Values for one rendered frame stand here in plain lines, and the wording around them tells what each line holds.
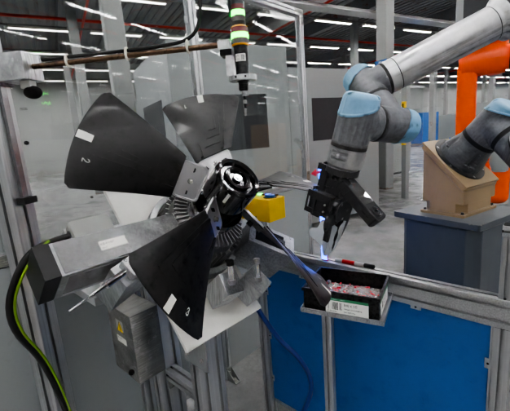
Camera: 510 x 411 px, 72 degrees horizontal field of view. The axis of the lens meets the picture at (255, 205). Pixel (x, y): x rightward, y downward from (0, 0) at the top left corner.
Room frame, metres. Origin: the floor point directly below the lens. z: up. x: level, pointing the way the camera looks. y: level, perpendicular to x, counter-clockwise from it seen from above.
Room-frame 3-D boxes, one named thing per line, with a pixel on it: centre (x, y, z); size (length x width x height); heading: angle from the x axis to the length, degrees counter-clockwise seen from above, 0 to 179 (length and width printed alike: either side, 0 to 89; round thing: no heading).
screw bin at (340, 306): (0.96, -0.25, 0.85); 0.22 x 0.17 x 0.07; 61
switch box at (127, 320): (1.00, 0.40, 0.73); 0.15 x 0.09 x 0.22; 46
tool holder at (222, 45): (0.93, 0.02, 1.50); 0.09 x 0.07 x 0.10; 81
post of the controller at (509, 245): (0.83, -0.63, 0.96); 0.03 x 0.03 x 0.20; 46
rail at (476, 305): (1.12, -0.32, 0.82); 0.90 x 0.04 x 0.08; 46
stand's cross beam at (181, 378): (0.99, 0.26, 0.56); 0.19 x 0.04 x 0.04; 46
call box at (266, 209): (1.40, -0.03, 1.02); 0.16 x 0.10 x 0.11; 46
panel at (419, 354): (1.12, -0.32, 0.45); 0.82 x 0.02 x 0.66; 46
